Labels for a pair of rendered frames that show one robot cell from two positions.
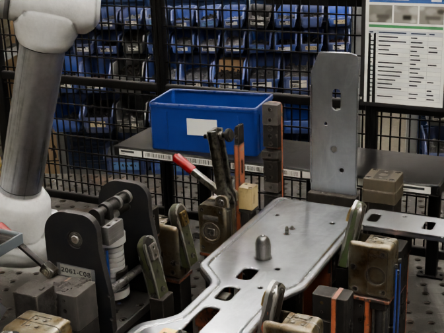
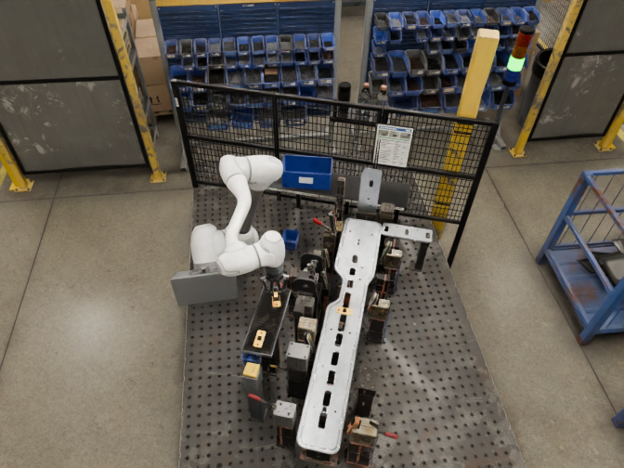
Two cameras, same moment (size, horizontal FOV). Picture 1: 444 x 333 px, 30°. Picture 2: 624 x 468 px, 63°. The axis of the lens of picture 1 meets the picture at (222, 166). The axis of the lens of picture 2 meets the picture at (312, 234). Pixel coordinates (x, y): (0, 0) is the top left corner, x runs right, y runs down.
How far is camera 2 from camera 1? 1.62 m
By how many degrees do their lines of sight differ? 31
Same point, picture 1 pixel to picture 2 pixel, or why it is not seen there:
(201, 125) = (305, 179)
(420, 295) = not seen: hidden behind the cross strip
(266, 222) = (348, 237)
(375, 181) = (385, 212)
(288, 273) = (367, 269)
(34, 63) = (255, 194)
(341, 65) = (374, 173)
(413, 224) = (401, 232)
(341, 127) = (372, 192)
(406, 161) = (391, 188)
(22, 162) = (247, 223)
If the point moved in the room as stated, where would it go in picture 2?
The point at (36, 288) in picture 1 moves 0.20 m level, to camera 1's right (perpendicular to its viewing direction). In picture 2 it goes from (300, 307) to (339, 299)
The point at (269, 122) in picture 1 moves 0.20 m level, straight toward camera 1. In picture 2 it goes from (340, 187) to (348, 210)
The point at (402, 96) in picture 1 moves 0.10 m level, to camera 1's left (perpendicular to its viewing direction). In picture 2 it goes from (389, 162) to (374, 164)
